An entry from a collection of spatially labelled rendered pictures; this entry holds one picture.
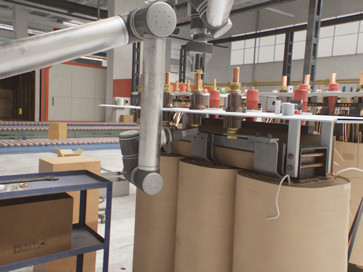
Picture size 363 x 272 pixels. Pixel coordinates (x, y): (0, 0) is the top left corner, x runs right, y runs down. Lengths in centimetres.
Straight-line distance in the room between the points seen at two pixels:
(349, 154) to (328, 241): 157
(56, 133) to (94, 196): 859
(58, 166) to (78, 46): 129
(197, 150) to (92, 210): 132
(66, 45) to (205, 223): 107
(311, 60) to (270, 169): 1005
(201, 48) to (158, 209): 98
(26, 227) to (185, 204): 85
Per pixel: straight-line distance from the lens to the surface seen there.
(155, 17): 162
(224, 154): 194
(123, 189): 559
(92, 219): 304
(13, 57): 169
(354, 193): 326
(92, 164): 293
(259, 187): 163
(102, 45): 177
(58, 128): 1147
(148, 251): 238
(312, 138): 193
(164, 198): 222
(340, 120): 132
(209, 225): 192
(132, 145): 179
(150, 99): 163
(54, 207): 225
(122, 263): 343
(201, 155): 192
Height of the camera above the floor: 138
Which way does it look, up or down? 4 degrees down
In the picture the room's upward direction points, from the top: 3 degrees clockwise
